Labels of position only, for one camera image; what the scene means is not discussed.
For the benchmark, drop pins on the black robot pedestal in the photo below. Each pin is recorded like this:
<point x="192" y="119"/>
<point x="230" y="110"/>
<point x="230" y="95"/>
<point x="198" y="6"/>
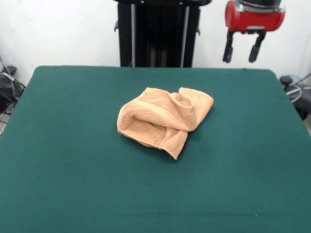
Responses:
<point x="158" y="36"/>

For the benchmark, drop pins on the tan terry towel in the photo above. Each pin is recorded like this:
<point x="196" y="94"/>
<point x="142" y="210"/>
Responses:
<point x="158" y="116"/>

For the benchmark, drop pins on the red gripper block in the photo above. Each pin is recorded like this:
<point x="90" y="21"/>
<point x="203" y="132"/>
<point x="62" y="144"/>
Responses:
<point x="255" y="20"/>

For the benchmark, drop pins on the dark green table cloth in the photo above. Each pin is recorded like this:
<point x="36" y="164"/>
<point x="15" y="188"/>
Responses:
<point x="73" y="157"/>

